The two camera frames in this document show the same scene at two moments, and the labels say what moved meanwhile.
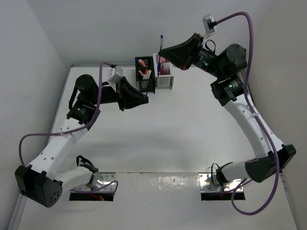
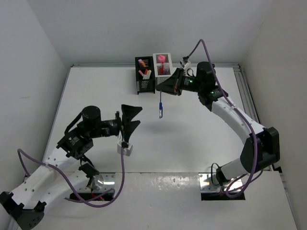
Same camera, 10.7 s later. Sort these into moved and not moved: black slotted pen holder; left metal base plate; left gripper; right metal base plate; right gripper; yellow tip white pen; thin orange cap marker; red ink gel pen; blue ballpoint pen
Moved: left gripper; right gripper; blue ballpoint pen
Not moved: red ink gel pen; left metal base plate; black slotted pen holder; yellow tip white pen; thin orange cap marker; right metal base plate
